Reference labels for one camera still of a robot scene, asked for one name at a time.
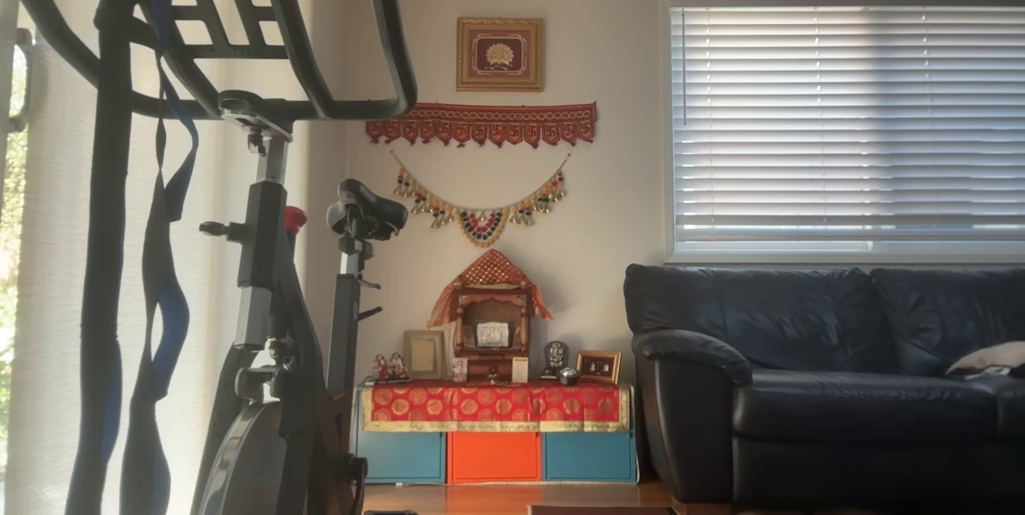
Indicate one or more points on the wooden shrine with red canopy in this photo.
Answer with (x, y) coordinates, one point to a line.
(490, 315)

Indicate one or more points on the dark idol statue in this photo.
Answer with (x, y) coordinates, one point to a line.
(555, 356)

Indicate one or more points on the small white card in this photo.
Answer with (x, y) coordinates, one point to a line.
(520, 370)

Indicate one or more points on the small glass ornament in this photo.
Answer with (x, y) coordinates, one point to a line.
(459, 371)

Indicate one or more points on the small black bowl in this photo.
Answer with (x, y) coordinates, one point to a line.
(568, 376)

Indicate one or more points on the red gold patterned cloth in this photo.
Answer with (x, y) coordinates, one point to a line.
(496, 404)

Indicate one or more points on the small colourful figurines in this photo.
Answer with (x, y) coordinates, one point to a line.
(391, 368)

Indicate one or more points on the blue and orange cabinet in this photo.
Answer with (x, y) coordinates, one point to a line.
(494, 457)

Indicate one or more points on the black exercise bike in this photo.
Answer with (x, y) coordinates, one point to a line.
(260, 259)

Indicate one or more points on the black leather sofa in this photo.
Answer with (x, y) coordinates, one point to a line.
(801, 411)

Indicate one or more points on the white window blinds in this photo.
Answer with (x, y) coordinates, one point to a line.
(841, 122)

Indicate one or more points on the sheer white curtain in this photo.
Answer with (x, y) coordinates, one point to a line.
(48, 299)

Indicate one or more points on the pale cushion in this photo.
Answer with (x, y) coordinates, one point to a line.
(993, 356)

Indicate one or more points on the beaded wall garland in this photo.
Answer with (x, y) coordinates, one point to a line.
(480, 225)

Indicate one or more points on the red embroidered wall hanging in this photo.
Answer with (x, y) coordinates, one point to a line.
(480, 122)

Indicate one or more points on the pale standing picture frame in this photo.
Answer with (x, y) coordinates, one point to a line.
(423, 355)

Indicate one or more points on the small gold picture frame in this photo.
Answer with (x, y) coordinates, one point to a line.
(598, 367)

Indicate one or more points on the gold framed wall picture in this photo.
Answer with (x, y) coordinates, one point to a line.
(500, 54)

